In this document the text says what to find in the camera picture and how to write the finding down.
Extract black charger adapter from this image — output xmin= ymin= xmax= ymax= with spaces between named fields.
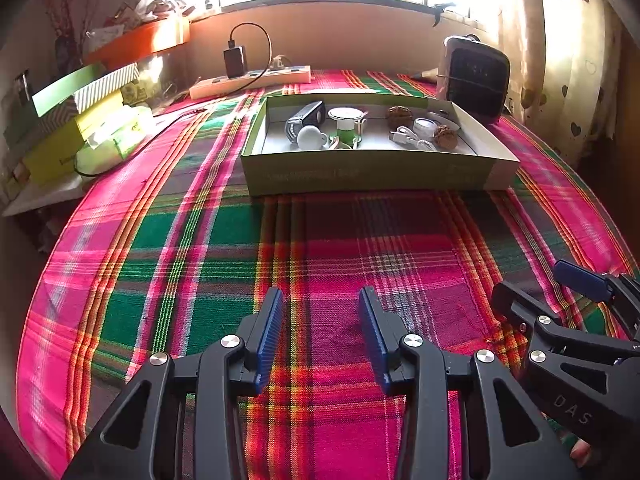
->
xmin=222 ymin=42 xmax=247 ymax=79

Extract orange box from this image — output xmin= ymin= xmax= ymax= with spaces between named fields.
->
xmin=82 ymin=17 xmax=192 ymax=66

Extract black window latch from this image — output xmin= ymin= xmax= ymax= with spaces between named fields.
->
xmin=429 ymin=2 xmax=457 ymax=26

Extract white shelf board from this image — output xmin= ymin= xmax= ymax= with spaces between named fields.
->
xmin=0 ymin=172 xmax=86 ymax=218

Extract green striped box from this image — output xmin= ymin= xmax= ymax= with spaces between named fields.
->
xmin=74 ymin=62 xmax=140 ymax=113

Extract brown walnut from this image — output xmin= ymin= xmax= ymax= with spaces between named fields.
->
xmin=432 ymin=125 xmax=460 ymax=150
xmin=386 ymin=105 xmax=414 ymax=127

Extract dark vase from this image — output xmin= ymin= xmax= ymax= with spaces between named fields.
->
xmin=54 ymin=35 xmax=83 ymax=73

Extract green cardboard box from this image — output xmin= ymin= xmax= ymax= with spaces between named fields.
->
xmin=241 ymin=91 xmax=521 ymax=197

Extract thin black cable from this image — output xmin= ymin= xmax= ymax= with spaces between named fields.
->
xmin=72 ymin=105 xmax=216 ymax=178

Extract person's right hand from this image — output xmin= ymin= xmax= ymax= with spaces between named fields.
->
xmin=570 ymin=437 xmax=598 ymax=468

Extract black charger cable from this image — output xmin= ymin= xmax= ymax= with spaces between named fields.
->
xmin=229 ymin=22 xmax=273 ymax=86

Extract white and green round stand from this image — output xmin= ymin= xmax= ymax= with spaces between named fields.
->
xmin=327 ymin=106 xmax=371 ymax=143

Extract red flower branches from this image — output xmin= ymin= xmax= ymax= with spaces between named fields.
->
xmin=42 ymin=0 xmax=101 ymax=61

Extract pink clip hanger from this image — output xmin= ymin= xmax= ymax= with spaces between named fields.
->
xmin=325 ymin=132 xmax=363 ymax=151

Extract green box lid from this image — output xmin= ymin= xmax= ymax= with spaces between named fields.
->
xmin=32 ymin=63 xmax=108 ymax=117

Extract grey chevron box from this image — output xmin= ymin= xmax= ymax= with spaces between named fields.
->
xmin=2 ymin=95 xmax=81 ymax=146

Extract white egg-shaped object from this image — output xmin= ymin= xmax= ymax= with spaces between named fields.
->
xmin=296 ymin=126 xmax=326 ymax=150

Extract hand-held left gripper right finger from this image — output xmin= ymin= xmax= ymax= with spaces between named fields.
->
xmin=359 ymin=287 xmax=573 ymax=480

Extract black rectangular light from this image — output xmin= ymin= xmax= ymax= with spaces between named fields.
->
xmin=285 ymin=101 xmax=326 ymax=145

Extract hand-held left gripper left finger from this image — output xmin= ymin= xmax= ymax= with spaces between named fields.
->
xmin=62 ymin=287 xmax=285 ymax=480

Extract white power strip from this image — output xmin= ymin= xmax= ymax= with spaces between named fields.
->
xmin=189 ymin=65 xmax=312 ymax=101

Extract green tissue pack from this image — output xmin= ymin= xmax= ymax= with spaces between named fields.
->
xmin=75 ymin=106 xmax=156 ymax=176

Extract heart print curtain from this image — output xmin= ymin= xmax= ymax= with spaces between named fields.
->
xmin=500 ymin=0 xmax=626 ymax=171

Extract white and black heater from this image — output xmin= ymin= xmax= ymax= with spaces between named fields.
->
xmin=436 ymin=35 xmax=512 ymax=126

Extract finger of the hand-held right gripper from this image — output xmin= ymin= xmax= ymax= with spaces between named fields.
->
xmin=554 ymin=259 xmax=640 ymax=341
xmin=490 ymin=280 xmax=640 ymax=453

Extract plaid tablecloth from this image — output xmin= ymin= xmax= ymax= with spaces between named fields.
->
xmin=15 ymin=67 xmax=640 ymax=480

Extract yellow-green box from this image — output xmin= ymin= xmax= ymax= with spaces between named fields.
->
xmin=22 ymin=91 xmax=126 ymax=186

